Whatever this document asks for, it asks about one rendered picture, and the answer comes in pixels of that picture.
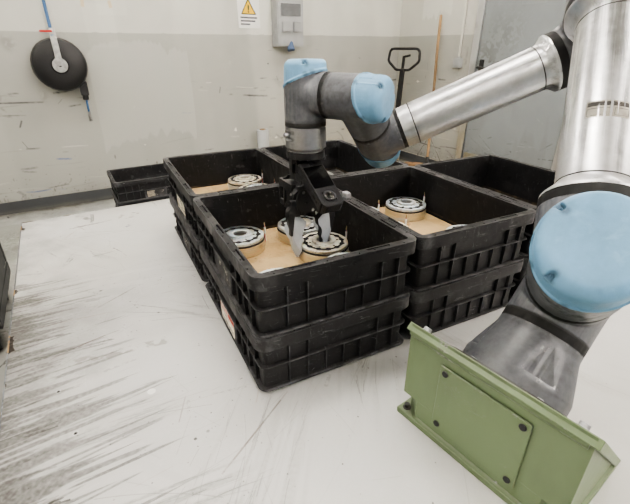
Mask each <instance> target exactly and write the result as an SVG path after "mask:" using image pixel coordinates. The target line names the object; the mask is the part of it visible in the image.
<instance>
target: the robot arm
mask: <svg viewBox="0 0 630 504"><path fill-rule="evenodd" d="M566 87H567V91H566V99H565V106H564V113H563V121H562V128H561V135H560V143H559V150H558V157H557V165H556V172H555V179H554V185H552V186H551V187H549V188H547V189H546V190H544V191H543V192H542V193H541V194H540V196H539V198H538V203H537V210H536V215H535V222H534V229H533V235H532V238H531V242H530V248H529V261H528V265H527V270H526V274H525V276H524V278H523V280H522V281H521V283H520V285H519V286H518V288H517V289H516V291H515V293H514V294H513V296H512V297H511V299H510V301H509V302H508V304H507V305H506V307H505V309H504V310H503V312H502V313H501V315H500V316H499V318H498V319H497V320H496V321H495V322H493V323H492V324H491V325H490V326H488V327H487V328H486V329H485V330H483V331H482V332H481V333H480V334H478V335H477V336H476V337H475V338H474V339H473V340H472V341H470V342H468V343H467V345H466V346H465V348H464V349H463V352H465V353H467V354H468V355H470V356H473V357H475V358H476V359H477V360H478V361H480V362H482V363H483V364H485V365H487V366H488V367H490V368H492V369H493V370H495V371H497V372H498V373H500V374H501V375H503V376H505V377H506V378H508V379H509V380H511V381H513V382H514V383H516V384H517V385H519V386H520V387H522V388H524V389H525V390H527V391H528V392H530V393H531V394H533V395H534V396H536V397H539V398H541V399H542V400H544V402H545V403H547V404H548V405H550V406H551V407H553V408H554V409H556V410H557V411H559V412H560V413H562V414H563V415H565V416H566V417H567V416H568V414H569V413H570V411H571V409H572V407H573V401H574V395H575V390H576V384H577V378H578V373H579V367H580V364H581V362H582V361H583V359H584V357H585V356H586V354H587V352H588V351H589V349H590V348H591V346H592V344H593V343H594V341H595V339H596V338H597V336H598V335H599V333H600V331H601V330H602V328H603V326H604V325H605V323H606V322H607V320H608V319H609V317H610V316H611V315H613V314H614V313H616V312H617V311H618V310H620V309H621V308H622V307H624V306H626V305H628V304H630V0H566V4H565V10H564V17H563V21H562V22H561V24H560V25H559V26H558V27H557V28H555V29H554V30H552V31H551V32H549V33H546V34H544V35H542V36H540V37H539V38H538V40H537V42H536V44H535V45H534V46H533V47H531V48H528V49H526V50H524V51H522V52H519V53H517V54H515V55H513V56H511V57H508V58H506V59H504V60H502V61H500V62H497V63H495V64H493V65H491V66H488V67H486V68H484V69H482V70H480V71H477V72H475V73H473V74H471V75H468V76H466V77H464V78H462V79H460V80H457V81H455V82H453V83H451V84H448V85H446V86H444V87H442V88H440V89H437V90H435V91H433V92H431V93H428V94H426V95H424V96H422V97H420V98H417V99H415V100H413V101H411V102H408V103H406V104H404V105H402V106H400V107H397V108H395V109H393V107H394V102H395V94H394V84H393V81H392V80H391V78H390V77H388V76H387V75H381V74H373V73H370V72H362V73H341V72H329V71H328V69H327V66H326V61H325V60H324V59H308V58H305V59H288V60H287V61H286V62H285V64H284V84H283V89H284V116H285V133H284V134H283V137H284V138H285V141H286V154H287V158H289V173H290V174H288V175H287V176H286V177H280V178H279V193H280V203H282V204H283V205H284V207H286V208H287V209H286V213H285V218H286V222H287V223H286V224H285V227H284V230H285V233H286V235H287V236H288V238H289V240H290V244H291V248H292V250H293V252H294V254H295V255H296V257H299V256H300V255H301V253H302V251H303V250H302V242H303V236H302V235H303V231H304V230H305V228H306V221H305V220H304V219H303V218H301V217H300V212H301V214H302V215H304V216H306V215H307V213H309V212H314V211H315V214H316V216H315V217H314V218H313V224H314V226H315V228H316V229H317V231H318V236H319V242H327V241H328V239H329V236H330V232H331V228H332V226H333V221H334V215H335V211H339V210H340V209H341V207H342V204H343V201H344V199H343V197H342V195H341V194H340V192H339V190H338V189H337V187H336V185H335V184H334V182H333V180H332V179H331V177H330V175H329V174H328V172H327V170H326V169H325V167H324V165H323V164H322V162H321V160H320V159H322V158H324V156H325V149H324V148H325V147H326V119H334V120H342V121H343V122H344V124H345V126H346V128H347V129H348V131H349V133H350V135H351V136H352V138H353V140H354V142H355V144H356V145H357V147H358V151H359V153H360V154H361V156H362V157H363V158H364V159H365V161H366V162H367V163H368V164H369V165H371V166H373V167H376V168H385V167H388V166H390V165H392V164H393V163H394V162H395V161H396V160H397V159H398V157H399V155H400V150H402V149H405V148H407V147H410V146H412V145H415V144H417V143H419V142H422V141H424V140H426V139H429V138H431V137H434V136H436V135H438V134H441V133H443V132H446V131H448V130H450V129H453V128H455V127H457V126H460V125H462V124H465V123H467V122H469V121H472V120H474V119H477V118H479V117H481V116H484V115H486V114H488V113H491V112H493V111H496V110H498V109H500V108H503V107H505V106H508V105H510V104H512V103H515V102H517V101H519V100H522V99H524V98H527V97H529V96H531V95H534V94H536V93H539V92H541V91H543V90H546V89H548V90H551V91H554V92H556V91H559V90H561V89H564V88H566ZM281 186H282V187H283V198H282V192H281Z"/></svg>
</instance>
